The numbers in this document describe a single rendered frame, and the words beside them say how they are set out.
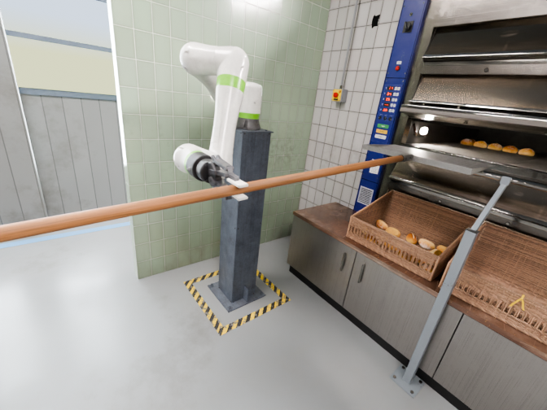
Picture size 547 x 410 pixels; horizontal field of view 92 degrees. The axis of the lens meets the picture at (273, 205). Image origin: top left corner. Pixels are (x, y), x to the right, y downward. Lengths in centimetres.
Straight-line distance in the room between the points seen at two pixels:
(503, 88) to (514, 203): 63
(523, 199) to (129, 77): 229
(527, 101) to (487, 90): 20
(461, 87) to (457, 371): 156
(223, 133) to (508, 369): 156
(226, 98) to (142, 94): 86
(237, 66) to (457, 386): 180
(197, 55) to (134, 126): 81
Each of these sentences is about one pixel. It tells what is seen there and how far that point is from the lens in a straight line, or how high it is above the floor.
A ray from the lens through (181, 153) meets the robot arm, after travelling 101.
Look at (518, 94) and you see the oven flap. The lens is 196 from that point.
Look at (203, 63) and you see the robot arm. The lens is 123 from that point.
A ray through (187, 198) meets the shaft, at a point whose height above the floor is 113.
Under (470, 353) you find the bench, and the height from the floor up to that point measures 37.
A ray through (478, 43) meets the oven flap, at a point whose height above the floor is 178.
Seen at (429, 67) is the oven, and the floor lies 167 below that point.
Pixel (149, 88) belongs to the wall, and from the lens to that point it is 191.
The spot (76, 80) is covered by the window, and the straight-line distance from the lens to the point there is 313.
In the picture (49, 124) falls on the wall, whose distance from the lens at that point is 317.
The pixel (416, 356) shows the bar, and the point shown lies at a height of 20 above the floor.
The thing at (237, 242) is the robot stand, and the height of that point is 50.
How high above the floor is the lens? 138
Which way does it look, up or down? 22 degrees down
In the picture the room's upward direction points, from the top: 7 degrees clockwise
